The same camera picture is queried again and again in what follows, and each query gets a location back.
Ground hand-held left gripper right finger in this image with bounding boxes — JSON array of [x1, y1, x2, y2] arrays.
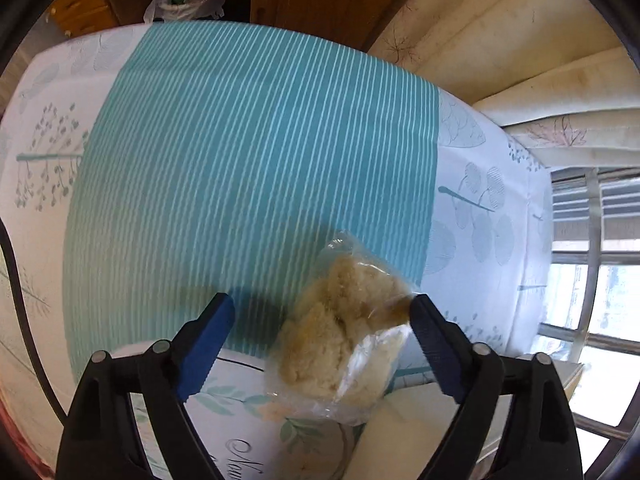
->
[[407, 294, 583, 480]]

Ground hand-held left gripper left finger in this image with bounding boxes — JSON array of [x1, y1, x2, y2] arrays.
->
[[55, 291, 237, 480]]

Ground white plastic bin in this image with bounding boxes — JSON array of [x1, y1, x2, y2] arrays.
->
[[350, 355, 586, 480]]

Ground clear rice cake packet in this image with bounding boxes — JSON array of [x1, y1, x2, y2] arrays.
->
[[264, 231, 426, 426]]

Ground metal window guard bars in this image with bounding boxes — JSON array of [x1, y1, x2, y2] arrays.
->
[[537, 167, 640, 441]]

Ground white curtain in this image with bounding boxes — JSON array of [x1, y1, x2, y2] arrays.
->
[[370, 0, 640, 171]]

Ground plastic bag with green contents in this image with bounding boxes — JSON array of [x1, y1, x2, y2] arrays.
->
[[145, 0, 231, 23]]

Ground black cable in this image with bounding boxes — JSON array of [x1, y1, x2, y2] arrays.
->
[[0, 220, 68, 423]]

